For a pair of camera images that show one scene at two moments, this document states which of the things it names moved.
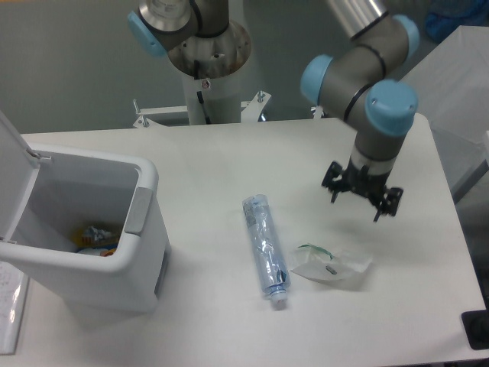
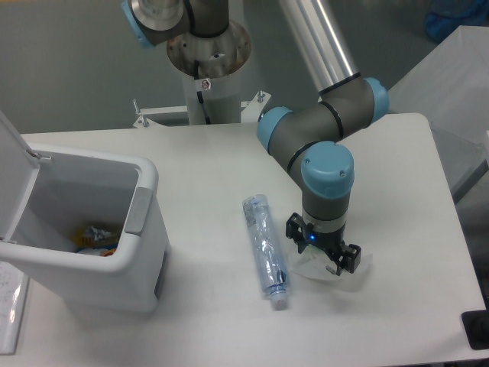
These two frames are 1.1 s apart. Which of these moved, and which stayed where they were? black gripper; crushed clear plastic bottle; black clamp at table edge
Moved: black gripper
Stayed: black clamp at table edge; crushed clear plastic bottle
